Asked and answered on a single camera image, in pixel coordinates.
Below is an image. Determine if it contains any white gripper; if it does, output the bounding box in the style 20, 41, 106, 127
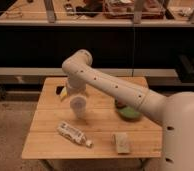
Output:
59, 81, 86, 100

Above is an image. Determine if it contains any translucent plastic cup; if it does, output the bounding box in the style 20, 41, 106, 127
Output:
70, 96, 86, 119

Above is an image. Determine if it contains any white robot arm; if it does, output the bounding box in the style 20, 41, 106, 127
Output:
62, 49, 194, 171

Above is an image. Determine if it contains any black phone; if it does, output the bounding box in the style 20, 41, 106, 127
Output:
56, 86, 64, 95

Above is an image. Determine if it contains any wooden slatted table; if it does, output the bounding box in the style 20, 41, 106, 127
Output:
22, 77, 162, 160

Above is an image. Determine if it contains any white plastic bottle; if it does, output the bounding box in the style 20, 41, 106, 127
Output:
57, 121, 93, 148

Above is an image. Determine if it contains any green bowl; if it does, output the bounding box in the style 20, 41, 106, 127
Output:
114, 100, 141, 120

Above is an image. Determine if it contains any beige rectangular sponge block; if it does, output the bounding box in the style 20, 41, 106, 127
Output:
114, 132, 130, 154

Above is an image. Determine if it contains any black remote on shelf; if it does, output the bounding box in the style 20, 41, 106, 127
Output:
63, 3, 75, 16

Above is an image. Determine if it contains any wicker tray on shelf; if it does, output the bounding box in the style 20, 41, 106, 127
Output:
103, 0, 165, 19

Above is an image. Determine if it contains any black equipment box right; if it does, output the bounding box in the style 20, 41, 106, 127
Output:
175, 55, 194, 83

